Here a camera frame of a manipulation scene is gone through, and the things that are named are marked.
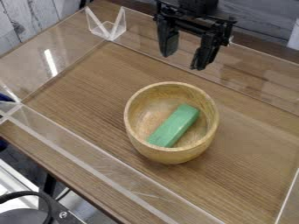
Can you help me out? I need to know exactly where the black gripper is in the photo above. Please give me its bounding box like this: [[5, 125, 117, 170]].
[[155, 0, 237, 71]]

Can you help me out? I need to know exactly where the green rectangular block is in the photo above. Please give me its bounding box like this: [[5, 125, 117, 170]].
[[147, 104, 200, 148]]

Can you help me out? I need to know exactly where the light wooden bowl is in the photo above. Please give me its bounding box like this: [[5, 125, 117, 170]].
[[124, 81, 220, 165]]

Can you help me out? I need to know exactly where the black table leg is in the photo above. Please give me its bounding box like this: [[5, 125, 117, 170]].
[[43, 174, 57, 197]]

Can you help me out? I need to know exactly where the clear acrylic corner bracket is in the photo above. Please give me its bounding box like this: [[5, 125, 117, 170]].
[[84, 7, 127, 41]]

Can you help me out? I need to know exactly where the clear acrylic tray wall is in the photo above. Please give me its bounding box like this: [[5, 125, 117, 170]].
[[0, 1, 299, 224]]

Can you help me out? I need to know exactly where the black metal base plate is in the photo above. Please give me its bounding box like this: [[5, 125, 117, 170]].
[[39, 192, 87, 224]]

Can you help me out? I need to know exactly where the black cable loop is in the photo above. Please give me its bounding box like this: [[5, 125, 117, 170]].
[[0, 191, 56, 224]]

